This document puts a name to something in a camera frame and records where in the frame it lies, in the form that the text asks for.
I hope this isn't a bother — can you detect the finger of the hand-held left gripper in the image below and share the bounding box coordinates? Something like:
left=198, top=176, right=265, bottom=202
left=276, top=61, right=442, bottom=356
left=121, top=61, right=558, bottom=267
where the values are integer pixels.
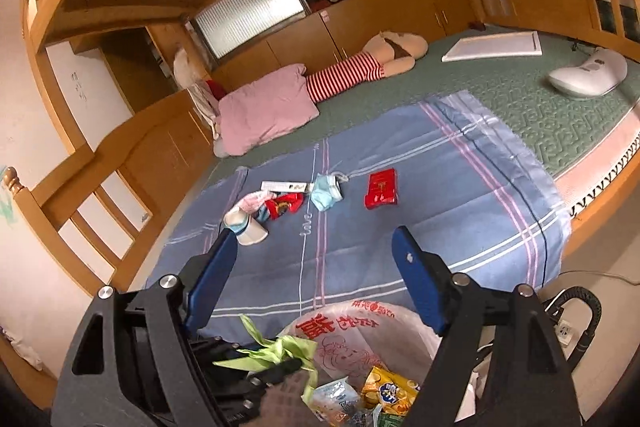
left=245, top=358, right=304, bottom=390

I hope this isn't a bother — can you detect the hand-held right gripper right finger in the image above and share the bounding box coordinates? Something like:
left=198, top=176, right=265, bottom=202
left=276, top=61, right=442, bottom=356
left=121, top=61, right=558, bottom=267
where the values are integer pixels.
left=391, top=226, right=583, bottom=427

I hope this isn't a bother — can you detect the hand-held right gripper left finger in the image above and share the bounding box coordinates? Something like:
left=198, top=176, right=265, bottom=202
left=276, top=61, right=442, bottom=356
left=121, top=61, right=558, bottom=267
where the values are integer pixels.
left=50, top=231, right=239, bottom=427

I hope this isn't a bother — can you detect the green plastic wrapper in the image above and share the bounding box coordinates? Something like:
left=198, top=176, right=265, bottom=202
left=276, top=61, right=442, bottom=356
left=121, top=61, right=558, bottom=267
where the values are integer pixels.
left=212, top=314, right=321, bottom=403

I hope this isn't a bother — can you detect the white paper cup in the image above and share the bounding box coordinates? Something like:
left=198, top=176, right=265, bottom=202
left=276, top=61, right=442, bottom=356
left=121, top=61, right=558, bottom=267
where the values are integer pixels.
left=223, top=209, right=269, bottom=248

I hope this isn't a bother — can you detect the pale blue plastic packet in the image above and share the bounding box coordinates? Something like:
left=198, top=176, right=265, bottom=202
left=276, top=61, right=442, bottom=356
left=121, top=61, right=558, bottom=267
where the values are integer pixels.
left=307, top=379, right=361, bottom=427

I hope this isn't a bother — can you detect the white printed plastic bag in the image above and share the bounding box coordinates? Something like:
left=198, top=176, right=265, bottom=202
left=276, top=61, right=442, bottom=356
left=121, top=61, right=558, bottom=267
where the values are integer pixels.
left=277, top=299, right=441, bottom=427

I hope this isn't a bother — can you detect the red cigarette box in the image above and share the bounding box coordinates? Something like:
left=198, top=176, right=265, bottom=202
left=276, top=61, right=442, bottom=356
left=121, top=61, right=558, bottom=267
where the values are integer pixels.
left=364, top=168, right=399, bottom=210

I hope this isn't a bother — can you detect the red snack wrapper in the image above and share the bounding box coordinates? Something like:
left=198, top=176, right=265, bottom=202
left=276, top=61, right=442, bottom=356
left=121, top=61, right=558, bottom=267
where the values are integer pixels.
left=264, top=193, right=304, bottom=221

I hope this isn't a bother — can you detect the yellow snack wrapper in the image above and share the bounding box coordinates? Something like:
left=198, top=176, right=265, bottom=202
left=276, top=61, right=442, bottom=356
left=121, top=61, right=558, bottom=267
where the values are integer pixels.
left=361, top=366, right=420, bottom=415

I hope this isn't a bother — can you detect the white carton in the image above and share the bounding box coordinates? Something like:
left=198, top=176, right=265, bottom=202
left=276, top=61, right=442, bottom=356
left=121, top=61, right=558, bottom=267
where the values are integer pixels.
left=261, top=179, right=307, bottom=193

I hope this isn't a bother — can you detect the blue plaid sheet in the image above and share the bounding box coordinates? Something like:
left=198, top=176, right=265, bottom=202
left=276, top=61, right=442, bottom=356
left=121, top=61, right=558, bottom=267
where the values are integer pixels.
left=145, top=89, right=573, bottom=348

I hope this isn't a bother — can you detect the white power strip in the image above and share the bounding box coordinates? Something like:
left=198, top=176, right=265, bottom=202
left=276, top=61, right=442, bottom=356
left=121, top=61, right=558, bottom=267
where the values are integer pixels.
left=555, top=319, right=577, bottom=348

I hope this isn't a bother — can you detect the pink pillow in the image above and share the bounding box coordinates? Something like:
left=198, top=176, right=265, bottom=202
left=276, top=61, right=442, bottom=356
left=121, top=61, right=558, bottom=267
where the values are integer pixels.
left=218, top=63, right=321, bottom=156

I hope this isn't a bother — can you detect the pale hanging cloth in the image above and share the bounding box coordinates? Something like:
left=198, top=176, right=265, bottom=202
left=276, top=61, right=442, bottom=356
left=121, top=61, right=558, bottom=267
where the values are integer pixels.
left=187, top=79, right=223, bottom=140

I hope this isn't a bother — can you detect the green patterned mat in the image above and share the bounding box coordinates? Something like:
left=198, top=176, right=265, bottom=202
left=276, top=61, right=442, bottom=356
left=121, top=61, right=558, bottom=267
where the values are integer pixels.
left=200, top=29, right=640, bottom=188

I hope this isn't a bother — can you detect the white patterned mattress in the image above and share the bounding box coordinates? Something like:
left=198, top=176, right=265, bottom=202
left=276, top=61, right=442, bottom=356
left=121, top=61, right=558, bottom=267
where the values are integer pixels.
left=552, top=127, right=640, bottom=233

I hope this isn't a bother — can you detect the striped plush toy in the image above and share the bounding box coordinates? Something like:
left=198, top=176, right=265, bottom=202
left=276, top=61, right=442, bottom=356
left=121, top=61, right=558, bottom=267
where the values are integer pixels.
left=212, top=32, right=429, bottom=158

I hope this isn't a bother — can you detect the wooden wardrobe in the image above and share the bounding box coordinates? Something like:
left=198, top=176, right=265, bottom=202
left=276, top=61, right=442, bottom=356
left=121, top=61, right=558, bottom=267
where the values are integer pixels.
left=70, top=24, right=191, bottom=112

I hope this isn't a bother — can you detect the white framed board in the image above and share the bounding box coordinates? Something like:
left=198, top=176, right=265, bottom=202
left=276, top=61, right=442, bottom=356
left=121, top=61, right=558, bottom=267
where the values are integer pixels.
left=441, top=31, right=543, bottom=62

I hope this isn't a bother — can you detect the white massage pillow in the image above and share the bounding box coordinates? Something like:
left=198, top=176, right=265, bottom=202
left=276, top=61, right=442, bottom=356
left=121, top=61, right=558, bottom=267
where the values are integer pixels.
left=546, top=48, right=628, bottom=98

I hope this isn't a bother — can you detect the black corrugated hose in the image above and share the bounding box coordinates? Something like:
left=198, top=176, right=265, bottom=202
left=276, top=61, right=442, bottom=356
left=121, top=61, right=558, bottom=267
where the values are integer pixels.
left=540, top=284, right=603, bottom=363

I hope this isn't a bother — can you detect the black power cable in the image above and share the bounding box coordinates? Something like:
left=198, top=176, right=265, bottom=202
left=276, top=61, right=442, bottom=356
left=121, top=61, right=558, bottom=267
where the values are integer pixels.
left=567, top=36, right=596, bottom=55

